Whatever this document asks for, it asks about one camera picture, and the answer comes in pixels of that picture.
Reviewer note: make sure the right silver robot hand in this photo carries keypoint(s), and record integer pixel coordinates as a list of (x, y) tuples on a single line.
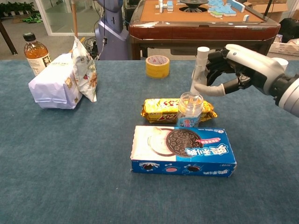
[(257, 65)]

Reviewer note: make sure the white cylindrical tube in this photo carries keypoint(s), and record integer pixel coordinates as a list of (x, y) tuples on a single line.
[(201, 63)]

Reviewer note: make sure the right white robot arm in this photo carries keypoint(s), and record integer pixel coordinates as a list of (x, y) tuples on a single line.
[(292, 98)]

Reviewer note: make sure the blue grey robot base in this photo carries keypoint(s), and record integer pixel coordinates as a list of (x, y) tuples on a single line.
[(112, 35)]

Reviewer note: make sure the white floral paper cup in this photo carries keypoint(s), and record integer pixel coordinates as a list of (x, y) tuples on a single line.
[(283, 62)]

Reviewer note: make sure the white plastic basket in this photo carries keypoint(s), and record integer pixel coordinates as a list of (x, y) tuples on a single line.
[(287, 47)]

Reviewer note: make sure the single blue mahjong tile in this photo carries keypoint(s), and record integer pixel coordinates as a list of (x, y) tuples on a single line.
[(246, 18)]

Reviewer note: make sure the cardboard box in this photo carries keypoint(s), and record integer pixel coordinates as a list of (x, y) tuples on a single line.
[(275, 8)]

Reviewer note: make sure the brown mahjong table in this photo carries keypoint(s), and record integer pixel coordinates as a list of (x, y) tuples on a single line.
[(177, 32)]

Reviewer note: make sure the black mahjong table centre dome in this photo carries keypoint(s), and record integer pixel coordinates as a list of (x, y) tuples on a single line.
[(194, 4)]

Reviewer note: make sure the clear plastic jar blue label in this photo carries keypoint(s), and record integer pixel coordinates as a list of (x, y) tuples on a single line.
[(187, 119)]

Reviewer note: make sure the yellow tape roll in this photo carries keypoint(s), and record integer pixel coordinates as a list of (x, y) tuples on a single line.
[(157, 70)]

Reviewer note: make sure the yellow biscuit pack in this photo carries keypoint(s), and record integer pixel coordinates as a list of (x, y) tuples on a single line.
[(158, 109)]

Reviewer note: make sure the blue Oreo cookie box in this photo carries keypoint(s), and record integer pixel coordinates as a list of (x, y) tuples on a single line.
[(182, 145)]

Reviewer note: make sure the white printed snack bag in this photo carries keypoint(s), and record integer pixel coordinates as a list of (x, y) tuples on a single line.
[(86, 74)]

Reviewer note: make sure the wooden pole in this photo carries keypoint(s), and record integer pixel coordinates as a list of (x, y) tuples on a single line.
[(74, 18)]

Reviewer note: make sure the white paper bag package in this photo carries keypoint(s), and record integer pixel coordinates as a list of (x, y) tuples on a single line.
[(53, 87)]

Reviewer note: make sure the blue felt table cover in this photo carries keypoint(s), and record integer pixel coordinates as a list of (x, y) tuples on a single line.
[(70, 163)]

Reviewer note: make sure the brown tea bottle black cap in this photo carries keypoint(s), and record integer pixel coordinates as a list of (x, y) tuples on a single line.
[(35, 51)]

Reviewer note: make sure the green potted plants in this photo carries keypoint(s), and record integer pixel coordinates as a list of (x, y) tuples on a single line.
[(16, 8)]

